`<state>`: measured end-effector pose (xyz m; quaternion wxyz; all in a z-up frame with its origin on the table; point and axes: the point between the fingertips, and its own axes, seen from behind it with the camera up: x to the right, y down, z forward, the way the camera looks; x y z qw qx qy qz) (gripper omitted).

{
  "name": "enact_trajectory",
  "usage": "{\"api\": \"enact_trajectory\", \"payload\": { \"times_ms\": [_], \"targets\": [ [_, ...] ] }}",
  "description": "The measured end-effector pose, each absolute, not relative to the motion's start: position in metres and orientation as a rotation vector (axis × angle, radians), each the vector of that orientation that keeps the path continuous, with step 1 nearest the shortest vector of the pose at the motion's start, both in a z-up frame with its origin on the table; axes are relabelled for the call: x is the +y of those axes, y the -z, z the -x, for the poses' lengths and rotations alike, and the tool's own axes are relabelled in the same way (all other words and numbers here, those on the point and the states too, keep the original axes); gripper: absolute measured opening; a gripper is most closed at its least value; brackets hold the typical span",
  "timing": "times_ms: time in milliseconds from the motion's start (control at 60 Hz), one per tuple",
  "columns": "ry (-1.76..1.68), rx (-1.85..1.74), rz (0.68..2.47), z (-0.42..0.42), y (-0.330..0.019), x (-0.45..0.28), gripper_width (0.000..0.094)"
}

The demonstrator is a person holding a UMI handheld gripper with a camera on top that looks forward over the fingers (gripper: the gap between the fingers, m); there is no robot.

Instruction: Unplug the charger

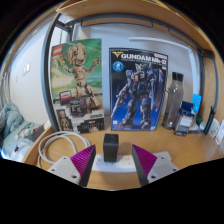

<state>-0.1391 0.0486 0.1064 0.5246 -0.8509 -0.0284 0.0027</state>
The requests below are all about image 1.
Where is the small blue box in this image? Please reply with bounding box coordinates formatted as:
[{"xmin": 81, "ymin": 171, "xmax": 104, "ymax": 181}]
[{"xmin": 173, "ymin": 100, "xmax": 196, "ymax": 137}]

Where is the blue robot model kit box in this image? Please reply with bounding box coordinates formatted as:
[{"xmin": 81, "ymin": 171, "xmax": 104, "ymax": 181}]
[{"xmin": 108, "ymin": 47, "xmax": 169, "ymax": 132}]

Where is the black cylindrical device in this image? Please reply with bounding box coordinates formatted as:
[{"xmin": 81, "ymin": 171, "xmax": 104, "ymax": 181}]
[{"xmin": 202, "ymin": 106, "xmax": 218, "ymax": 136}]

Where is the white desk lamp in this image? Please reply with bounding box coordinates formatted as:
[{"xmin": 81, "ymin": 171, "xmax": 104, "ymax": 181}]
[{"xmin": 128, "ymin": 36, "xmax": 202, "ymax": 103}]

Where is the bed with teal bedding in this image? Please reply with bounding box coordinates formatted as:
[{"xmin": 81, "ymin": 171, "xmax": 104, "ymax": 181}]
[{"xmin": 0, "ymin": 101, "xmax": 52, "ymax": 162}]

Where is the dark metal desk frame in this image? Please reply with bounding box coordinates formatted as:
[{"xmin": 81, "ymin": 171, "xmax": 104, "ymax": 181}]
[{"xmin": 40, "ymin": 12, "xmax": 220, "ymax": 134}]

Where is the white coiled cable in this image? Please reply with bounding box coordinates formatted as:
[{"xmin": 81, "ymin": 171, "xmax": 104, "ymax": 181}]
[{"xmin": 37, "ymin": 130, "xmax": 92, "ymax": 168}]

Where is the black charger block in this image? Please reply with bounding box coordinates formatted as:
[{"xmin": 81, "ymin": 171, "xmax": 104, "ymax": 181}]
[{"xmin": 102, "ymin": 133, "xmax": 120, "ymax": 164}]

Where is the clear bottle with black cap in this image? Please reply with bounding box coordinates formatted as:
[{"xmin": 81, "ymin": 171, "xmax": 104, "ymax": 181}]
[{"xmin": 161, "ymin": 71, "xmax": 185, "ymax": 131}]

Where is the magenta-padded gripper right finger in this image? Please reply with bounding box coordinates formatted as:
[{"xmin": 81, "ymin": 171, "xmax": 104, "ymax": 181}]
[{"xmin": 131, "ymin": 144, "xmax": 180, "ymax": 187}]

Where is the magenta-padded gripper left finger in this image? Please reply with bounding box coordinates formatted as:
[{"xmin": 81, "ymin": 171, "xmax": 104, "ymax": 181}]
[{"xmin": 47, "ymin": 144, "xmax": 97, "ymax": 188}]

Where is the white wall switch plate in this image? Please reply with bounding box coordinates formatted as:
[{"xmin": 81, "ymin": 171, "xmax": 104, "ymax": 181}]
[{"xmin": 22, "ymin": 62, "xmax": 32, "ymax": 77}]

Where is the white power strip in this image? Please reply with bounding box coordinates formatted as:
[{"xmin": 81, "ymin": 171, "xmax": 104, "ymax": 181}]
[{"xmin": 91, "ymin": 150, "xmax": 174, "ymax": 174}]

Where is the light blue tall carton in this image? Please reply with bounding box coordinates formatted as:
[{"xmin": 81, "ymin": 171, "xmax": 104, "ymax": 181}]
[{"xmin": 191, "ymin": 93, "xmax": 203, "ymax": 118}]

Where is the green tree-figure toy box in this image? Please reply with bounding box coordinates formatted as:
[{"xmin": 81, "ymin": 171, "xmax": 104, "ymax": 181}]
[{"xmin": 49, "ymin": 37, "xmax": 106, "ymax": 135}]

